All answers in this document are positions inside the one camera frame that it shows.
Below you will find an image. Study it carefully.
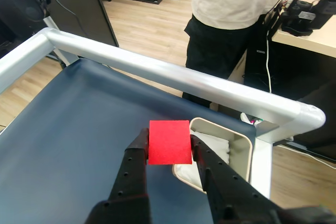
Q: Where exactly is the black device on stand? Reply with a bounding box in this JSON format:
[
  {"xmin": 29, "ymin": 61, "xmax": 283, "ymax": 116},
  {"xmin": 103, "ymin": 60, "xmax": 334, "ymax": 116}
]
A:
[{"xmin": 0, "ymin": 0, "xmax": 53, "ymax": 59}]

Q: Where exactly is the dark partition panel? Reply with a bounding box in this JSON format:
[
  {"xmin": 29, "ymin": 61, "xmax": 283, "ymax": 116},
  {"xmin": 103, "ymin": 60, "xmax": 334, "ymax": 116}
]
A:
[{"xmin": 48, "ymin": 0, "xmax": 120, "ymax": 48}]

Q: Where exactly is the red cube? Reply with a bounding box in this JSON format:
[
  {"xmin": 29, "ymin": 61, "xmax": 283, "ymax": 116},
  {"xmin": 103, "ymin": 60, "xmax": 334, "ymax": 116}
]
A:
[{"xmin": 148, "ymin": 120, "xmax": 194, "ymax": 166}]

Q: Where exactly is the beige box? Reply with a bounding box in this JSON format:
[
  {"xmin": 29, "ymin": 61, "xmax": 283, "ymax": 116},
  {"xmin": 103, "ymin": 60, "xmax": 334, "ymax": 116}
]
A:
[{"xmin": 172, "ymin": 117, "xmax": 254, "ymax": 195}]

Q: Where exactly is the dark table mat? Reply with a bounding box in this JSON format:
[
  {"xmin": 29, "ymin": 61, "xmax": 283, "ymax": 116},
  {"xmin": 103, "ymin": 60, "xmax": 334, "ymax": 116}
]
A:
[{"xmin": 0, "ymin": 58, "xmax": 257, "ymax": 224}]

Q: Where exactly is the white tissue padding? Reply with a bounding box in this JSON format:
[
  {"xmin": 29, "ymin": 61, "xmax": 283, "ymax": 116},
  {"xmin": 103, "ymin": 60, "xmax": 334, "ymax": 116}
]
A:
[{"xmin": 174, "ymin": 129, "xmax": 232, "ymax": 191}]

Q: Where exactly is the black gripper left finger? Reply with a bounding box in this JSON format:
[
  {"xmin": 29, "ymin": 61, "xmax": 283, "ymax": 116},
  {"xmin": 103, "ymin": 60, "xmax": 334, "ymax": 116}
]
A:
[{"xmin": 86, "ymin": 127, "xmax": 152, "ymax": 224}]

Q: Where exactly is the white power cable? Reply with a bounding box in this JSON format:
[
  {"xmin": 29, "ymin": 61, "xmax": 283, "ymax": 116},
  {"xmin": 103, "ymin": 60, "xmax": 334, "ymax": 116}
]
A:
[{"xmin": 264, "ymin": 36, "xmax": 273, "ymax": 94}]

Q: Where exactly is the silver cart rail frame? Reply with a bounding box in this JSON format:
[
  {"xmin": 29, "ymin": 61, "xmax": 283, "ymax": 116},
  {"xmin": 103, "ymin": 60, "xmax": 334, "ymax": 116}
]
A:
[{"xmin": 0, "ymin": 28, "xmax": 327, "ymax": 201}]

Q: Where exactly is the person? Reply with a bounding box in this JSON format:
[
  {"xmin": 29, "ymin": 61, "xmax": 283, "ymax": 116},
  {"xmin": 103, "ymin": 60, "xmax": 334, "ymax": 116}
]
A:
[{"xmin": 183, "ymin": 0, "xmax": 296, "ymax": 110}]

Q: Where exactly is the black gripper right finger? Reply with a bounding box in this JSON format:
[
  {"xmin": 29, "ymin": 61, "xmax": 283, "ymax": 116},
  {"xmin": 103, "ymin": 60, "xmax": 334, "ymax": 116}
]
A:
[{"xmin": 189, "ymin": 134, "xmax": 336, "ymax": 224}]

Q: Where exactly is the beige desk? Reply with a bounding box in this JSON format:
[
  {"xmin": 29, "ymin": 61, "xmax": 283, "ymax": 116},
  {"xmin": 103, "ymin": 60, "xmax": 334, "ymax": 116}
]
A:
[{"xmin": 271, "ymin": 0, "xmax": 336, "ymax": 59}]

